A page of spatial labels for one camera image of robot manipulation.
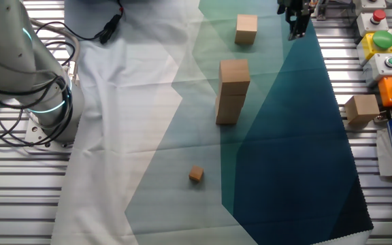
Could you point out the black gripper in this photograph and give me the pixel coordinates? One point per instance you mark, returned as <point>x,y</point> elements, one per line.
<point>296,7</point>

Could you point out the wooden cube block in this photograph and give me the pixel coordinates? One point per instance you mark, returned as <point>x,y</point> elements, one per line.
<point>246,29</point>
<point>234,76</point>
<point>227,112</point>
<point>226,120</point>
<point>230,101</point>
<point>362,109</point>

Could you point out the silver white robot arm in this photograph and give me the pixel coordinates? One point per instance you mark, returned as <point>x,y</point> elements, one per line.
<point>9,61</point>

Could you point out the metal clamp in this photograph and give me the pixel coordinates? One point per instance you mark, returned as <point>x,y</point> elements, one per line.
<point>322,12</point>

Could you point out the grey box red button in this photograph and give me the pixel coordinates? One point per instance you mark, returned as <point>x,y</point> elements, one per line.
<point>367,24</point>

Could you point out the yellow box green button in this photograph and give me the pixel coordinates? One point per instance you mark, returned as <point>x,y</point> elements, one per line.
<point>367,47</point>

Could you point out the grey box small green button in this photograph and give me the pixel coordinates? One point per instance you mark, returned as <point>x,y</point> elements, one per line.
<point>378,69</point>

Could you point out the orange button box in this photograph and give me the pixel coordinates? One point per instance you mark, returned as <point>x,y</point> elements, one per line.
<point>388,92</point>

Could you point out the blue green white cloth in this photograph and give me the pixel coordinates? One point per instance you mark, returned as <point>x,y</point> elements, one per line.
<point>284,153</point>

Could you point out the small wooden cube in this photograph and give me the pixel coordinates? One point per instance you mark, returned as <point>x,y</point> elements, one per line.
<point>196,173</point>

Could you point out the metal angle bracket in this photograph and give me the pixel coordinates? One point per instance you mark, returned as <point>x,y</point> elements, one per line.
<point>380,118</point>

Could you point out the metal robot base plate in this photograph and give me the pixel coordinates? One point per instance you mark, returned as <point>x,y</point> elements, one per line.
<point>34,134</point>

